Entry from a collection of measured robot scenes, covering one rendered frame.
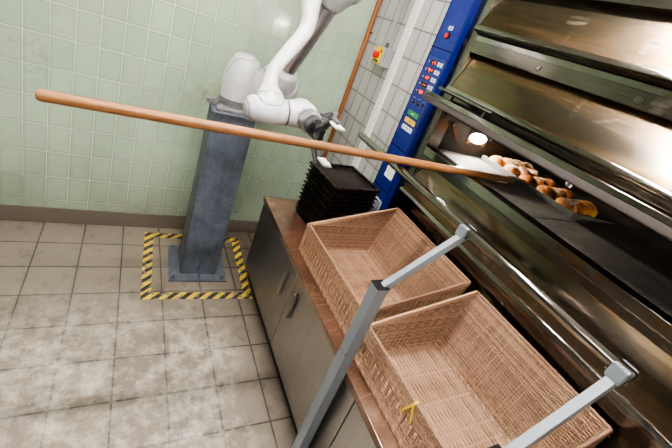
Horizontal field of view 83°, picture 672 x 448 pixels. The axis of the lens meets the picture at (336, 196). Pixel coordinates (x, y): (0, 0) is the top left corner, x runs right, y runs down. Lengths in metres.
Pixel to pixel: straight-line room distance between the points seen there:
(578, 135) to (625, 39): 0.30
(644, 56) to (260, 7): 1.73
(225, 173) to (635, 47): 1.71
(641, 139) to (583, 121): 0.18
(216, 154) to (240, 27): 0.73
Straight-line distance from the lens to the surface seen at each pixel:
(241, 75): 1.91
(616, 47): 1.49
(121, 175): 2.57
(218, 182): 2.08
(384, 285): 1.14
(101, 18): 2.30
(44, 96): 1.15
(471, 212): 1.68
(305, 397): 1.70
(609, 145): 1.41
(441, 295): 1.57
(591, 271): 1.41
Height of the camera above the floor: 1.57
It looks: 24 degrees down
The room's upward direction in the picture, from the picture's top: 21 degrees clockwise
